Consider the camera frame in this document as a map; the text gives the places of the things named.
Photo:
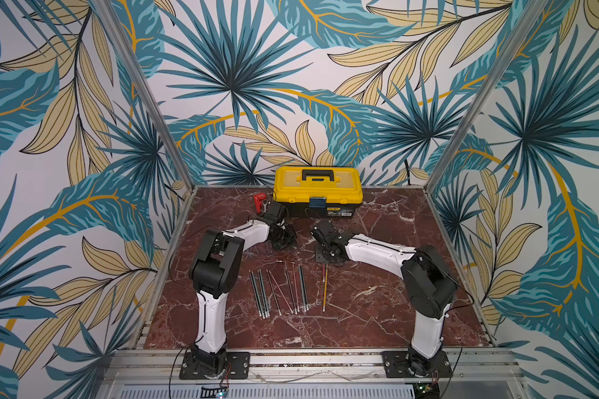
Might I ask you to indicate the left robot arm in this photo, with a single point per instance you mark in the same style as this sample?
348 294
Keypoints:
214 273

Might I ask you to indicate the red capped pencil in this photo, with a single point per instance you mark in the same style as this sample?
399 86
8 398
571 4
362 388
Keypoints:
284 298

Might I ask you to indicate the dark blue printed pencil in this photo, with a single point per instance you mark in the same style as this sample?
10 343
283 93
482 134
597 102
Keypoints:
261 275

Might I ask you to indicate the teal pencil group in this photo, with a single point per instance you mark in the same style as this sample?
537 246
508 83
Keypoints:
303 291

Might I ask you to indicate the aluminium front rail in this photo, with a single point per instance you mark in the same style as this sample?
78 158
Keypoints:
470 364

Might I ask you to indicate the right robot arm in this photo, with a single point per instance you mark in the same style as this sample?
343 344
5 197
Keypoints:
427 279

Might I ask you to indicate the red object behind toolbox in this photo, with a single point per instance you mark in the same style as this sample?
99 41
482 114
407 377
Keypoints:
261 202

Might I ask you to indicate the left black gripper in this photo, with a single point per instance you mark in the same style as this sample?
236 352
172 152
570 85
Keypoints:
290 240

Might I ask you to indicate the green pencil with eraser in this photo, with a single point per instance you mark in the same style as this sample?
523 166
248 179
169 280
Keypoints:
266 297

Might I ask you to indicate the yellow black toolbox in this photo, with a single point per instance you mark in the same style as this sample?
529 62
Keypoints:
324 192

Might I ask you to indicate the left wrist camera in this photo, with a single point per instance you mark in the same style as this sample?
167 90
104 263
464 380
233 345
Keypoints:
275 213

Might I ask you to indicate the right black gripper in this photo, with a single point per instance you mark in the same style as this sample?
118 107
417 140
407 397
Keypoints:
327 251

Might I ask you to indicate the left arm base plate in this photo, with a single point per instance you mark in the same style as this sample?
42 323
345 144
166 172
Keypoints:
201 365

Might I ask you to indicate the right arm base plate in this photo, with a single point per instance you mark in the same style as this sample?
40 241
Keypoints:
411 364

